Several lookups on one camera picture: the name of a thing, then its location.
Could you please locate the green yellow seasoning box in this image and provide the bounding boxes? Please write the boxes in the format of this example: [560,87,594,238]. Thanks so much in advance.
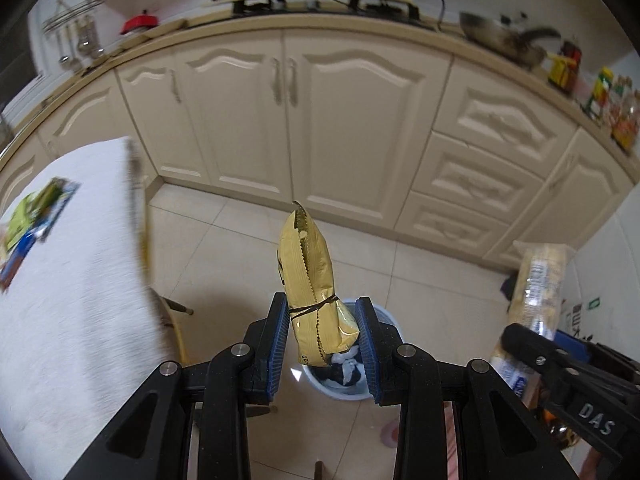
[585,66,615,120]

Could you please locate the black gas stove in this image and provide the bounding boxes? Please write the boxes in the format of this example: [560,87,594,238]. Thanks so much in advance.
[232,0,421,20]

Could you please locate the beige kitchen countertop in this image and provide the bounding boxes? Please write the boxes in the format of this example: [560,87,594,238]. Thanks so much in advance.
[0,0,640,181]

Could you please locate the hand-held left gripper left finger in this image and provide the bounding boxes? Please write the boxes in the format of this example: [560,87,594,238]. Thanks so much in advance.
[65,292,291,480]

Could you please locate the dark food scraps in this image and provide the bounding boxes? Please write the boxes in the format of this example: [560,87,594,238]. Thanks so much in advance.
[322,362,368,387]

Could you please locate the metal utensil rack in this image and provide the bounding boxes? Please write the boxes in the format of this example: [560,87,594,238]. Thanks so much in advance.
[42,0,108,31]

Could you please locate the white rice bag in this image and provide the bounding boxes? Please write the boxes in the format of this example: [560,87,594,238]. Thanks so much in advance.
[565,297,603,341]

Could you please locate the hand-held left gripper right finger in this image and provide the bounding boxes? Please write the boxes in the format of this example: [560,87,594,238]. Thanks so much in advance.
[356,297,576,480]

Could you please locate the yellow red seasoning packet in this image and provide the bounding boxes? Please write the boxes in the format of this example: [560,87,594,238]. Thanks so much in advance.
[547,52,581,92]

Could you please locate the cream cabinet drawer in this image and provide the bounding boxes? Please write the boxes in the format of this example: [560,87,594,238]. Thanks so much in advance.
[395,192,511,256]
[432,57,578,176]
[410,132,546,221]

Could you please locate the light blue waste bin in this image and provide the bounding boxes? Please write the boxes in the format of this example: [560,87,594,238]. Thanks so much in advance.
[289,299,403,402]

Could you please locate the black cloth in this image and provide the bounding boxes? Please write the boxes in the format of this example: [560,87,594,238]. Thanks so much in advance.
[500,272,523,306]

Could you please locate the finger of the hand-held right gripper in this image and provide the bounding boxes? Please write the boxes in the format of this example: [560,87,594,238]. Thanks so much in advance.
[501,323,591,391]
[557,332,640,386]

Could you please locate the metal frying pan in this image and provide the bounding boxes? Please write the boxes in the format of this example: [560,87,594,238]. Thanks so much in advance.
[459,9,563,68]

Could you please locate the white crumpled tissue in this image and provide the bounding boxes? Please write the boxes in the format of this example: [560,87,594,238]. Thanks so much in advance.
[324,351,365,368]

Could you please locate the blue sausage packet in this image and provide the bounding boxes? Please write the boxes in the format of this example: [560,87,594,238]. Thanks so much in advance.
[0,182,82,291]

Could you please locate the red pot lid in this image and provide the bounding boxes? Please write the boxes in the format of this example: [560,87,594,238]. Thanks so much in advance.
[121,10,161,36]

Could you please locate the black power cable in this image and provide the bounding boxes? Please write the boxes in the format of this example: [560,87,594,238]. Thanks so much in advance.
[412,0,447,31]

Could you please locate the orange seasoning packet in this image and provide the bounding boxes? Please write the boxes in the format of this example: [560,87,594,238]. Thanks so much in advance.
[612,105,640,151]

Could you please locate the green snack packet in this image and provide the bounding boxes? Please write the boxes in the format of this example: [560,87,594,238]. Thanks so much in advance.
[4,177,68,253]

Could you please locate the cream cabinet door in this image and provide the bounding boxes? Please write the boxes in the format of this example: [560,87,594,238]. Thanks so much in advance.
[175,30,293,206]
[485,127,633,268]
[35,67,131,161]
[115,52,213,186]
[282,30,453,231]

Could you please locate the gold foil snack packet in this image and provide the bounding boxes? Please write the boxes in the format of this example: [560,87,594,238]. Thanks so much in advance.
[277,200,361,368]

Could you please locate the white towel-covered round table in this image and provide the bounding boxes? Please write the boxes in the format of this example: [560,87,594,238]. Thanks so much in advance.
[0,135,186,480]

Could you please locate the person's right leg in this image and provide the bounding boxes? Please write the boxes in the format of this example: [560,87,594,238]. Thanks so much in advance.
[442,402,463,480]

